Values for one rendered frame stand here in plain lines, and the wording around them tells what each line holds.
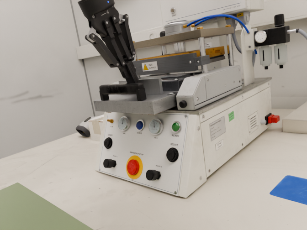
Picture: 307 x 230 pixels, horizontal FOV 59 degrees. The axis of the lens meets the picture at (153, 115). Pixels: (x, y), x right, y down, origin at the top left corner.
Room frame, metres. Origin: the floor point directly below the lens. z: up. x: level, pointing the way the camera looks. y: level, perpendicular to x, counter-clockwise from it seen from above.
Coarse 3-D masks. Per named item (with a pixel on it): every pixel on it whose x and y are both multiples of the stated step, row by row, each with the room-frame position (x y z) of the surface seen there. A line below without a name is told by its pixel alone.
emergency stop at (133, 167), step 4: (132, 160) 0.65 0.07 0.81; (136, 160) 0.65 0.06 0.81; (128, 164) 0.66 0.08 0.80; (132, 164) 0.65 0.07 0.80; (136, 164) 0.64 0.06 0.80; (128, 168) 0.65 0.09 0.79; (132, 168) 0.64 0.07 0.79; (136, 168) 0.64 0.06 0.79; (128, 172) 0.65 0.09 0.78; (132, 172) 0.64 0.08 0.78; (136, 172) 0.64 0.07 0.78
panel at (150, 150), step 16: (112, 112) 0.79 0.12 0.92; (112, 128) 0.76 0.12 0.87; (144, 128) 0.68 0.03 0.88; (112, 144) 0.74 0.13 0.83; (128, 144) 0.70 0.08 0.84; (144, 144) 0.66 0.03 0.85; (160, 144) 0.62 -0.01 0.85; (176, 144) 0.59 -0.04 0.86; (128, 160) 0.68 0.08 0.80; (144, 160) 0.64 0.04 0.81; (160, 160) 0.61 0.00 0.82; (176, 160) 0.58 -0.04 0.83; (128, 176) 0.66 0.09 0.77; (144, 176) 0.62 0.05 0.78; (176, 176) 0.56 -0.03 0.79; (176, 192) 0.54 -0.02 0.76
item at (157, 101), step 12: (144, 84) 0.68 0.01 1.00; (156, 84) 0.65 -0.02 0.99; (120, 96) 0.72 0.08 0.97; (132, 96) 0.69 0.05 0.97; (156, 96) 0.63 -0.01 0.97; (168, 96) 0.61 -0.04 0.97; (96, 108) 0.72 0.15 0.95; (108, 108) 0.68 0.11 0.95; (120, 108) 0.65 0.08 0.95; (132, 108) 0.62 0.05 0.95; (144, 108) 0.59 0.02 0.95; (156, 108) 0.58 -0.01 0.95; (168, 108) 0.61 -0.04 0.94
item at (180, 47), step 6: (180, 42) 0.83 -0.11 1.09; (174, 48) 0.84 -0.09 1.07; (180, 48) 0.83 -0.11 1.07; (210, 48) 0.77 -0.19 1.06; (216, 48) 0.80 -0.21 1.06; (222, 48) 0.82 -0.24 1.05; (168, 54) 0.84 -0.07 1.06; (174, 54) 0.75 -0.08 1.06; (180, 54) 0.74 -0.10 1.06; (198, 54) 0.73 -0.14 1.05; (210, 54) 0.77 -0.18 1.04; (216, 54) 0.80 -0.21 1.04; (222, 54) 0.82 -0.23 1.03; (210, 60) 0.77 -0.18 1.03; (216, 60) 0.79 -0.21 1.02
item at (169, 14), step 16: (160, 0) 1.04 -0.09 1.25; (176, 0) 0.99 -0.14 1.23; (192, 0) 0.95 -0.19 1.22; (208, 0) 0.91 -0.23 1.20; (224, 0) 0.87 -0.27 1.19; (240, 0) 0.83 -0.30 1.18; (256, 0) 0.87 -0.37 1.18; (176, 16) 1.00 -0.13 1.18; (192, 16) 0.95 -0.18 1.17; (240, 16) 0.87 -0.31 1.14; (224, 48) 0.94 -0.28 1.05; (240, 48) 0.90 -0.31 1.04; (208, 64) 0.96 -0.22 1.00; (224, 64) 0.94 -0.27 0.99
